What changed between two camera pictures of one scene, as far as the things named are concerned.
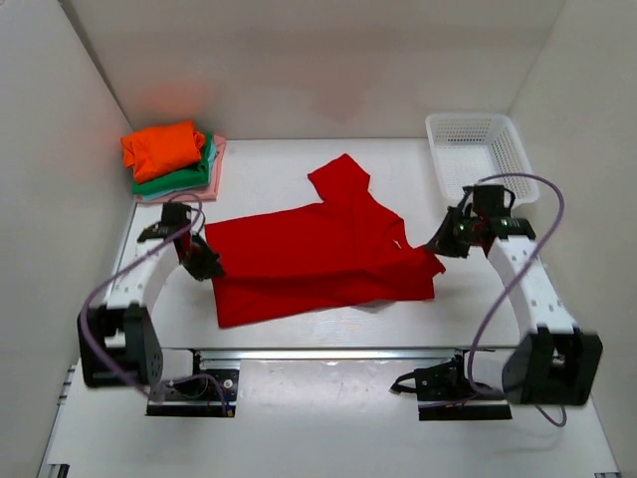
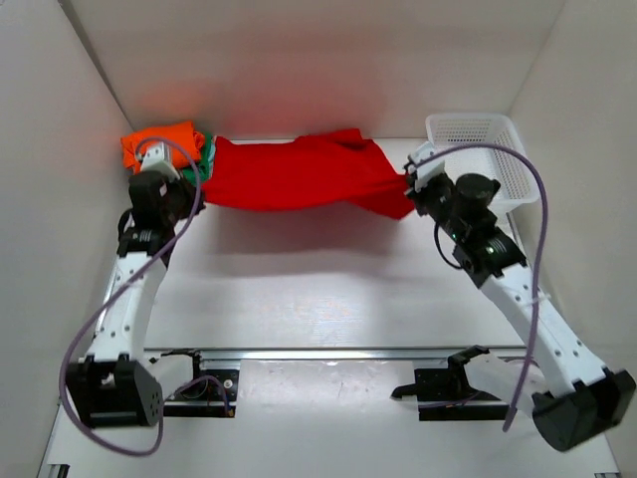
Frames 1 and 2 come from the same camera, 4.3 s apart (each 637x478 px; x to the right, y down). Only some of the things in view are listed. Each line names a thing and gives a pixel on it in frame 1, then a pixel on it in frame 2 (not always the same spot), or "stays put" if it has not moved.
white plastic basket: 467,147 stays put
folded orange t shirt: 155,150 stays put
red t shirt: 334,254 → 299,170
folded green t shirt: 188,179 stays put
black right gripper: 441,242 → 419,196
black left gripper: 210,266 → 190,188
